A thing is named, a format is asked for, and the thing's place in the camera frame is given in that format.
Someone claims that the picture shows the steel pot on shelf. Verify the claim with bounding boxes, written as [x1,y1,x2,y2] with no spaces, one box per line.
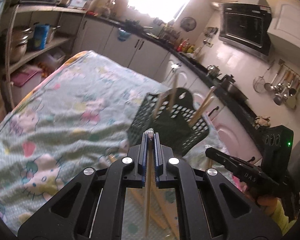
[46,25,61,44]

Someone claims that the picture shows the person's right hand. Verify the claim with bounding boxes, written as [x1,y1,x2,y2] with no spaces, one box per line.
[244,187,283,216]

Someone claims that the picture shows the red sauce bottles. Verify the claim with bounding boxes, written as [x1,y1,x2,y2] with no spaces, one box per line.
[177,38,194,53]

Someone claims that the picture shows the small wall fan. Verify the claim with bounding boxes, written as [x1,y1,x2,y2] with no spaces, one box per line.
[180,17,197,32]

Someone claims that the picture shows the dark teapot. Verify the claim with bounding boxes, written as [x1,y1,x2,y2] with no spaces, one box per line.
[221,74,235,89]

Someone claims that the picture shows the steel kettle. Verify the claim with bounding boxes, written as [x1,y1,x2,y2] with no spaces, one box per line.
[207,65,220,78]

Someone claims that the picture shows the dark green utensil basket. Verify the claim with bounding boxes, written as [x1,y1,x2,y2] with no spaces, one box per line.
[127,88,209,156]

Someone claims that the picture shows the stacked steel pots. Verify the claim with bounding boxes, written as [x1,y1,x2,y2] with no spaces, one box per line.
[9,26,33,64]

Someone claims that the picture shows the pink lidded storage box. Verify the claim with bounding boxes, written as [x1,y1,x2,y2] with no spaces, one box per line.
[11,64,43,105]

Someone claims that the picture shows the steel basin on counter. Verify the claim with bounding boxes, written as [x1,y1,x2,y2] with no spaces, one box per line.
[226,83,248,103]

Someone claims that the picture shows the black frying pan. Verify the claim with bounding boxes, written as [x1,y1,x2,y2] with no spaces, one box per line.
[125,20,153,31]

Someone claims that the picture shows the blue cylindrical canister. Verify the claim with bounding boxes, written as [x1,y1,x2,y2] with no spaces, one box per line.
[33,24,50,50]

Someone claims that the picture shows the hanging steel ladle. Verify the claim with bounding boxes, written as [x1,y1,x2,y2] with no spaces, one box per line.
[264,65,283,92]

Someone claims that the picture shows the black range hood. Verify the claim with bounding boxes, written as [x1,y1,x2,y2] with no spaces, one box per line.
[219,0,272,61]

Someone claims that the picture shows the hanging wire strainer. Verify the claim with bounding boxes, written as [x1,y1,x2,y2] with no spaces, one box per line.
[253,60,275,93]

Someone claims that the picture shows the blue hanging bin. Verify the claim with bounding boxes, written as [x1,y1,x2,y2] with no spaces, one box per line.
[117,28,131,42]

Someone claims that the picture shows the Hello Kitty table cloth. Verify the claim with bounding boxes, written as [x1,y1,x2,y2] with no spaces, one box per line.
[0,50,241,240]

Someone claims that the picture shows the white upper cabinet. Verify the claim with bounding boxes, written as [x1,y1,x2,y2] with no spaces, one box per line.
[267,1,300,55]

